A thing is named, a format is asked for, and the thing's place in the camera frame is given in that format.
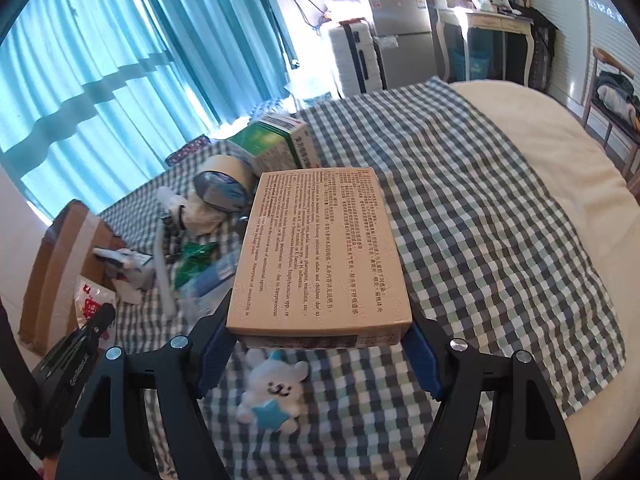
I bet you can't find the tan printed medicine box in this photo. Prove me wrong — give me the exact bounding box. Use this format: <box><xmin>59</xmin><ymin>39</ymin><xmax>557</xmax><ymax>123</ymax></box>
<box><xmin>226</xmin><ymin>168</ymin><xmax>412</xmax><ymax>349</ymax></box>

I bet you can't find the green white carton box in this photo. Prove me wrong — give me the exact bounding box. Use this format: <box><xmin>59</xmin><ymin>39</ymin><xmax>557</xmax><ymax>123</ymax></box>
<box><xmin>226</xmin><ymin>113</ymin><xmax>321</xmax><ymax>177</ymax></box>

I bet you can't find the brown cardboard box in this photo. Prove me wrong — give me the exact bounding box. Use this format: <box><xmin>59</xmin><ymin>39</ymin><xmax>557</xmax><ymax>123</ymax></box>
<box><xmin>18</xmin><ymin>200</ymin><xmax>126</xmax><ymax>356</ymax></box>

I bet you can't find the red white snack packet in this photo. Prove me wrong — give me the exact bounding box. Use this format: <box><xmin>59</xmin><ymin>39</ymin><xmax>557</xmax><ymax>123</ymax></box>
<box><xmin>74</xmin><ymin>276</ymin><xmax>116</xmax><ymax>350</ymax></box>

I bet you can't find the white bear plush toy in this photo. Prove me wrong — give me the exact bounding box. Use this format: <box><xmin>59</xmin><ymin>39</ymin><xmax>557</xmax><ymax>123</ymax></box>
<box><xmin>235</xmin><ymin>348</ymin><xmax>309</xmax><ymax>434</ymax></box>

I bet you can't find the checkered tablecloth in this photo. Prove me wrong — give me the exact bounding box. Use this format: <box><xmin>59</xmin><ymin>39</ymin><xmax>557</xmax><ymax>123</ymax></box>
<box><xmin>94</xmin><ymin>75</ymin><xmax>627</xmax><ymax>480</ymax></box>

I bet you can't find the green plastic wrapper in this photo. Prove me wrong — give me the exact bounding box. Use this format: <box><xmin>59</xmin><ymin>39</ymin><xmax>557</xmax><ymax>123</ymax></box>
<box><xmin>174</xmin><ymin>242</ymin><xmax>219</xmax><ymax>290</ymax></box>

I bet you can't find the beige tape roll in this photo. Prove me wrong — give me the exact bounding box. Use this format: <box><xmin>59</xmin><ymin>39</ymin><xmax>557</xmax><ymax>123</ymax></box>
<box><xmin>193</xmin><ymin>155</ymin><xmax>255</xmax><ymax>212</ymax></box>

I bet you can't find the dark patterned bag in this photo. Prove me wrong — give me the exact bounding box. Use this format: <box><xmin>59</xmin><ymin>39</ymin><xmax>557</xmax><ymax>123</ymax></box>
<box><xmin>165</xmin><ymin>134</ymin><xmax>212</xmax><ymax>167</ymax></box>

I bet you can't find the wooden chair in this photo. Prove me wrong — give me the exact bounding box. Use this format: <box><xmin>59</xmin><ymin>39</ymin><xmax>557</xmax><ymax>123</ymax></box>
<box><xmin>582</xmin><ymin>47</ymin><xmax>639</xmax><ymax>178</ymax></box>

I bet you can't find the teal window curtain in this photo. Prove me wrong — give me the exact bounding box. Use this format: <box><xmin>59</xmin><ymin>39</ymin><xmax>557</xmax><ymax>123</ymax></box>
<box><xmin>1</xmin><ymin>0</ymin><xmax>297</xmax><ymax>217</ymax></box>

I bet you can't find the white suitcase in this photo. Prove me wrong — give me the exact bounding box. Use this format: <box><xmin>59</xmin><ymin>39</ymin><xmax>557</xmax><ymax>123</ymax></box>
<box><xmin>328</xmin><ymin>20</ymin><xmax>383</xmax><ymax>96</ymax></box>

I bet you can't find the white dressing table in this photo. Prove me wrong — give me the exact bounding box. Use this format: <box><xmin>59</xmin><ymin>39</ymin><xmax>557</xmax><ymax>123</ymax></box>
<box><xmin>439</xmin><ymin>6</ymin><xmax>535</xmax><ymax>86</ymax></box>

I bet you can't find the silver mini fridge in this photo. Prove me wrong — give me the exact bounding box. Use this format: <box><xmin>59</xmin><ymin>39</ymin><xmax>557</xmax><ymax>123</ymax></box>
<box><xmin>368</xmin><ymin>0</ymin><xmax>438</xmax><ymax>89</ymax></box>

